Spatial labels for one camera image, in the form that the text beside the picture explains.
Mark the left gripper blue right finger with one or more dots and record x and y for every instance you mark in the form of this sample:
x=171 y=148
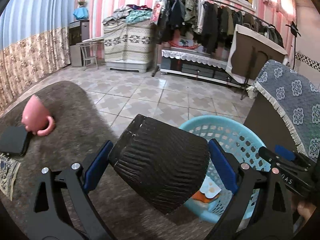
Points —
x=271 y=218

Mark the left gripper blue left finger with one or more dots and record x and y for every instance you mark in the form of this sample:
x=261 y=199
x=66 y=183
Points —
x=48 y=217

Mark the patterned paper packet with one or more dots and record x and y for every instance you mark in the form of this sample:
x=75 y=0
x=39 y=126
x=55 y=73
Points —
x=8 y=172

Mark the orange plastic wrapper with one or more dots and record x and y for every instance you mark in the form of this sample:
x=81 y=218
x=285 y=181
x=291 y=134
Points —
x=199 y=196

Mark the black ribbed paper cup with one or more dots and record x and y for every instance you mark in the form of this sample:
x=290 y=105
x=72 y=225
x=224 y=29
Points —
x=165 y=165

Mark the cloud-shaped blue paper card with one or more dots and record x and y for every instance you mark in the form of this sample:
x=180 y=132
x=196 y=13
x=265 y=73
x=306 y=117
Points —
x=209 y=188

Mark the person's hand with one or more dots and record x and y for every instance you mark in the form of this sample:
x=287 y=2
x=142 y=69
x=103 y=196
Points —
x=304 y=208

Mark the blue floral fringed cloth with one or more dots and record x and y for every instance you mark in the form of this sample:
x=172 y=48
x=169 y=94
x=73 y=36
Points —
x=296 y=101

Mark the black flat pouch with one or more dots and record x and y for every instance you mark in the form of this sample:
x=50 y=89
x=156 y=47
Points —
x=15 y=141

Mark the brown shaggy rug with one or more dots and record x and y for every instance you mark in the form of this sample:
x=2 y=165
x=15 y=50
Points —
x=79 y=131

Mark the pink pig-shaped mug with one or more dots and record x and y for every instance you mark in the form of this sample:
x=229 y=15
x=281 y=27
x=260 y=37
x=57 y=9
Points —
x=36 y=118

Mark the low lace covered shelf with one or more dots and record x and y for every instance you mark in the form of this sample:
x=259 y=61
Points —
x=196 y=65

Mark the black floor stand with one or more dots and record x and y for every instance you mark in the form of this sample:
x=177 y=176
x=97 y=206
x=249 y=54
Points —
x=295 y=33

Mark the small metal stool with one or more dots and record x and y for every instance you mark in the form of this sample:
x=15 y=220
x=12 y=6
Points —
x=89 y=48

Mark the grey water dispenser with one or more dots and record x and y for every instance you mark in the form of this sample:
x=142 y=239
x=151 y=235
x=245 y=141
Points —
x=78 y=31

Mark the blue and floral curtain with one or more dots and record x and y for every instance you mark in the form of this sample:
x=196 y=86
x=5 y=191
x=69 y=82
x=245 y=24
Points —
x=34 y=43

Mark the clothes rack with garments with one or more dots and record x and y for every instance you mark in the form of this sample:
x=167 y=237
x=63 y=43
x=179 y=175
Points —
x=204 y=26

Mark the patterned cloth covered cabinet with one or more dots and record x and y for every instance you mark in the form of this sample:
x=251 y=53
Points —
x=129 y=39

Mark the blue covered potted plant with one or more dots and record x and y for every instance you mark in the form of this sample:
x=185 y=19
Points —
x=81 y=12

